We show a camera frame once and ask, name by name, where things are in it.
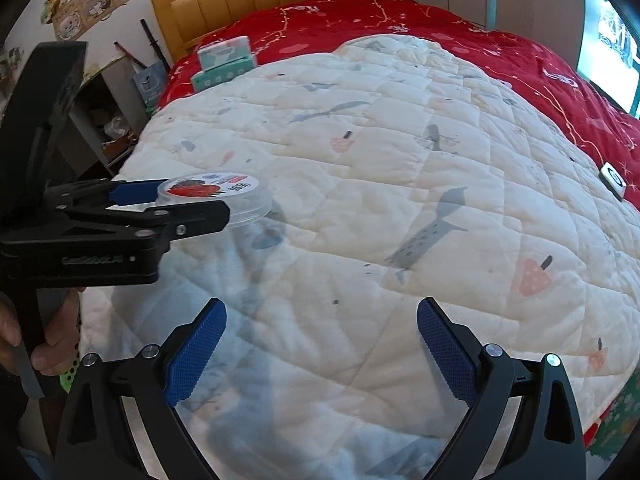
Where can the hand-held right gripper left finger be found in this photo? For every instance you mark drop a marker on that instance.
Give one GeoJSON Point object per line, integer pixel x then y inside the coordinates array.
{"type": "Point", "coordinates": [197, 355]}

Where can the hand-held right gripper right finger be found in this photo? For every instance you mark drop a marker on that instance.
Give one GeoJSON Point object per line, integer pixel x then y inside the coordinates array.
{"type": "Point", "coordinates": [445, 355]}

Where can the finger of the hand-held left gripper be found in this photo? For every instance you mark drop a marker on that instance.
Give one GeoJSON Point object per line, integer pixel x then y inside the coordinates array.
{"type": "Point", "coordinates": [135, 191]}
{"type": "Point", "coordinates": [195, 217]}

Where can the clear plastic cup strawberry lid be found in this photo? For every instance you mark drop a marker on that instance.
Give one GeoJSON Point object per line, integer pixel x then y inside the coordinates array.
{"type": "Point", "coordinates": [220, 195]}

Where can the person's left hand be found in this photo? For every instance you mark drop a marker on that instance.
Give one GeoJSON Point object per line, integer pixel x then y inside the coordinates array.
{"type": "Point", "coordinates": [57, 330]}

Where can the white open cabinet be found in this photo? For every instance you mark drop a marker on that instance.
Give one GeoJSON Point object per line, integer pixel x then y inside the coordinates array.
{"type": "Point", "coordinates": [105, 115]}

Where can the red and black stick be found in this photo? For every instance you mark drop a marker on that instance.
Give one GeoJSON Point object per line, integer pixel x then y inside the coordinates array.
{"type": "Point", "coordinates": [130, 54]}

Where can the blue paper bag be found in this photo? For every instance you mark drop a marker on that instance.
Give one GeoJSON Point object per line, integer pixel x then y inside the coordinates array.
{"type": "Point", "coordinates": [150, 87]}

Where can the green tissue pack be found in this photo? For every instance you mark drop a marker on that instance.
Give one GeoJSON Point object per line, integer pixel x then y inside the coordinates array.
{"type": "Point", "coordinates": [222, 76]}
{"type": "Point", "coordinates": [222, 54]}

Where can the white quilted blanket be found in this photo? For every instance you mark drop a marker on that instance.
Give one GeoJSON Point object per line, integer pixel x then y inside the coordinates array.
{"type": "Point", "coordinates": [375, 210]}

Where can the green printed cloth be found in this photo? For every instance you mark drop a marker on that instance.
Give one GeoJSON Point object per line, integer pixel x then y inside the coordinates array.
{"type": "Point", "coordinates": [617, 422]}

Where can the small white and black box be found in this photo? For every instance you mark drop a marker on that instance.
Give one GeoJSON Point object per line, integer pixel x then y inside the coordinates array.
{"type": "Point", "coordinates": [612, 181]}

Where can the red floral blanket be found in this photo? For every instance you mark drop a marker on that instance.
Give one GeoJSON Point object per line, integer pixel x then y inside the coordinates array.
{"type": "Point", "coordinates": [525, 55]}

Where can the window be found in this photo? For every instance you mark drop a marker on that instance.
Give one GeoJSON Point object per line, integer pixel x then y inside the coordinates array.
{"type": "Point", "coordinates": [612, 50]}

